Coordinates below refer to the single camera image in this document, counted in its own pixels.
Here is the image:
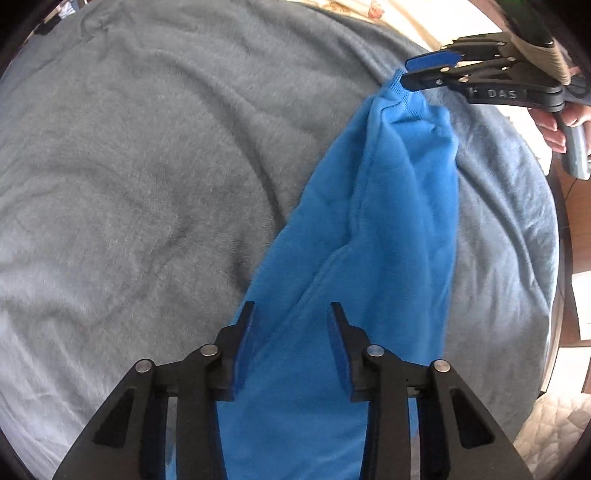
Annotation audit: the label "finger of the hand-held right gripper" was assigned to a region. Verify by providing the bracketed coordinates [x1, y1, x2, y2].
[406, 36, 511, 71]
[400, 62, 476, 93]

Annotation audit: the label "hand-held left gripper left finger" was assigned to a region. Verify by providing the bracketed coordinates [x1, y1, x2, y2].
[52, 301, 257, 480]

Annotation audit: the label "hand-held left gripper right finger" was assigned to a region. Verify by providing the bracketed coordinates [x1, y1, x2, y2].
[327, 302, 534, 480]

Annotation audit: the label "blue fleece pants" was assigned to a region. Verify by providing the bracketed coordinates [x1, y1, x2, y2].
[221, 68, 460, 480]

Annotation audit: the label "person's right hand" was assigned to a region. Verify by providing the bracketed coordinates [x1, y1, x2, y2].
[529, 65, 591, 154]

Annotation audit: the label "cream floral bedsheet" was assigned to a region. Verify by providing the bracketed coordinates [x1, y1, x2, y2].
[300, 0, 513, 52]

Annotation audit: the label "grey fleece blanket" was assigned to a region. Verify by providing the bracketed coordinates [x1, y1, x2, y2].
[0, 0, 561, 480]

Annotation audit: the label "cream quilted mat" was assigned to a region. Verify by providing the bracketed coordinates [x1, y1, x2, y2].
[512, 391, 591, 480]

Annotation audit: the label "wooden bed frame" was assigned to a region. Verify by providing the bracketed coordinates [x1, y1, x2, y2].
[538, 154, 591, 400]

